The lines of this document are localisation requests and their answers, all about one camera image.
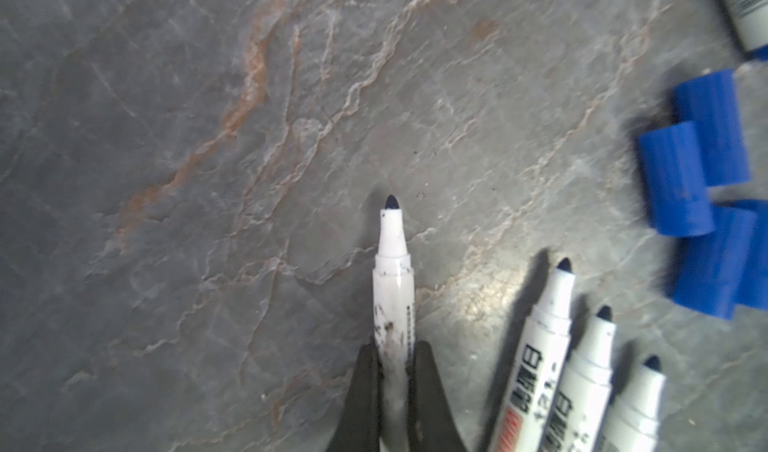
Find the blue pen cap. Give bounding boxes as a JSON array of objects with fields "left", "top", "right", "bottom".
[
  {"left": 673, "top": 70, "right": 751, "bottom": 186},
  {"left": 638, "top": 121, "right": 715, "bottom": 237},
  {"left": 672, "top": 206, "right": 757, "bottom": 320},
  {"left": 732, "top": 199, "right": 767, "bottom": 311}
]

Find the white marker pen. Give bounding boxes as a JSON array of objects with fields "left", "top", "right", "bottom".
[
  {"left": 372, "top": 195, "right": 415, "bottom": 451},
  {"left": 723, "top": 0, "right": 767, "bottom": 62},
  {"left": 539, "top": 305, "right": 617, "bottom": 451},
  {"left": 595, "top": 355, "right": 667, "bottom": 452},
  {"left": 488, "top": 257, "right": 576, "bottom": 451}
]

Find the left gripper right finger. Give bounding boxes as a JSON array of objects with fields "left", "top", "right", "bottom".
[{"left": 409, "top": 340, "right": 467, "bottom": 452}]

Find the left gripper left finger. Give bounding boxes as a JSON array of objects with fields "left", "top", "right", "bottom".
[{"left": 326, "top": 343, "right": 381, "bottom": 452}]

